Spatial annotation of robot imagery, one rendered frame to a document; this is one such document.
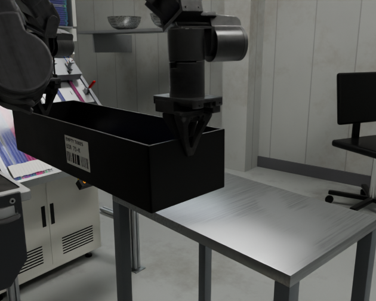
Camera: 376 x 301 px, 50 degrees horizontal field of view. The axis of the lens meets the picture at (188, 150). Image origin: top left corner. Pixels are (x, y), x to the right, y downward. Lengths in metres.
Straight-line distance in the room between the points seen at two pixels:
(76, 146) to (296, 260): 0.55
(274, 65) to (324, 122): 0.78
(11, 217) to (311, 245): 0.69
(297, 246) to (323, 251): 0.06
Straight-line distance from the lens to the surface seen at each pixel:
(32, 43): 0.54
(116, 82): 5.81
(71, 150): 0.84
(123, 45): 5.44
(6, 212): 0.70
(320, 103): 4.14
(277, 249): 1.02
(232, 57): 0.67
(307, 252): 1.02
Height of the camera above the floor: 1.27
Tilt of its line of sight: 14 degrees down
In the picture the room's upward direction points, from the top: straight up
